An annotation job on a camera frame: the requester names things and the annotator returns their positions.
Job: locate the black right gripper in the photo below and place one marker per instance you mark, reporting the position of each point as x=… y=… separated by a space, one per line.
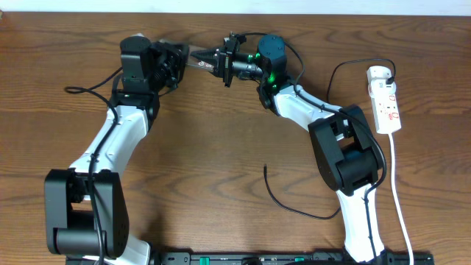
x=224 y=58

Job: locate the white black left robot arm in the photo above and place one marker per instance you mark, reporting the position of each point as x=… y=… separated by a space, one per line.
x=86 y=213

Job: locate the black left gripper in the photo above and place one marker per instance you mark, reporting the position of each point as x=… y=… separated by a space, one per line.
x=176 y=57

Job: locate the Samsung Galaxy smartphone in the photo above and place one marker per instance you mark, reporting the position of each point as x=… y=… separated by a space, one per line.
x=197 y=63

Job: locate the white power strip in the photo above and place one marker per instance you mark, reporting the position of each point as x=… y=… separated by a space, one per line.
x=384 y=100

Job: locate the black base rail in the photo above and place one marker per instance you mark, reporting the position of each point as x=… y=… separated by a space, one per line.
x=320 y=257

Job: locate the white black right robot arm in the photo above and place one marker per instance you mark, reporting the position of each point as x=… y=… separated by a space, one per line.
x=349 y=158

